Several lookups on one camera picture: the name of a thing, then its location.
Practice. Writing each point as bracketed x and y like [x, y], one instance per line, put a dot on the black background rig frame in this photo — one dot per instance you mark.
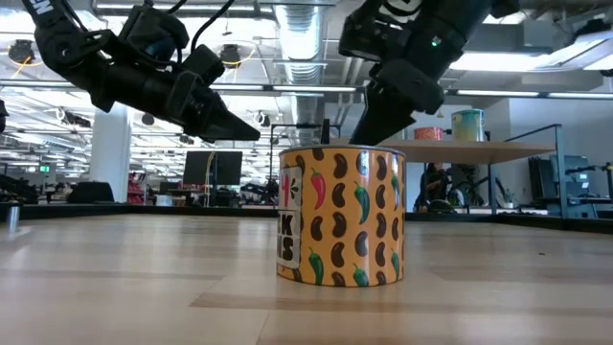
[490, 191]

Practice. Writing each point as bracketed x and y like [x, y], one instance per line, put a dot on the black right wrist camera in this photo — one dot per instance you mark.
[369, 38]

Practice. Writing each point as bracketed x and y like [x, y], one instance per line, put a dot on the person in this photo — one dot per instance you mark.
[433, 184]

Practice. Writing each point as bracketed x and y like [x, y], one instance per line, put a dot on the background desk workstation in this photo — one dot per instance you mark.
[579, 182]

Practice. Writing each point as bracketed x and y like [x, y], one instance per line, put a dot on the white building pillar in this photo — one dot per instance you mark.
[110, 153]

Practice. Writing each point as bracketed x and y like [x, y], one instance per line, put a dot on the black computer monitor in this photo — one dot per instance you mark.
[213, 167]

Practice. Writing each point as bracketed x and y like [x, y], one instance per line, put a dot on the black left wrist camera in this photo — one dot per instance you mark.
[153, 33]

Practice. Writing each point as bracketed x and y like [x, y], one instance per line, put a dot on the orange bean and pepper can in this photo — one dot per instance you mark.
[345, 215]

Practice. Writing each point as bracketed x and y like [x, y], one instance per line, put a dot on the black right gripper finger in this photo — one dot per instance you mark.
[383, 120]

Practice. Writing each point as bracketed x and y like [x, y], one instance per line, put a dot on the long ceiling light strip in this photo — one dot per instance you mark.
[311, 88]

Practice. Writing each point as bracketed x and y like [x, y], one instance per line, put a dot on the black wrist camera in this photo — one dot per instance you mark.
[369, 38]
[153, 33]

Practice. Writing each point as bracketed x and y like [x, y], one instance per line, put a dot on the black ceiling-mounted sensor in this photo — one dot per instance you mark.
[230, 55]
[20, 52]

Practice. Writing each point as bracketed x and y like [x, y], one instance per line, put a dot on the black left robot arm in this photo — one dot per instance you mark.
[67, 52]

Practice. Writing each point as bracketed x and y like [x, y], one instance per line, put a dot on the small potted plant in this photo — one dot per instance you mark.
[507, 199]

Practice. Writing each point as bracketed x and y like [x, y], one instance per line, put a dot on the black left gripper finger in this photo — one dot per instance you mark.
[215, 127]

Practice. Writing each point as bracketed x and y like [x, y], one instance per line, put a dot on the large light blue tomato can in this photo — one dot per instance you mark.
[468, 125]

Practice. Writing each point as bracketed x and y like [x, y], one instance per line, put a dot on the round silver ceiling duct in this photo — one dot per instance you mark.
[301, 38]

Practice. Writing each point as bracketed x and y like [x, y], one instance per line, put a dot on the black office chair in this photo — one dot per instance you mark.
[91, 192]

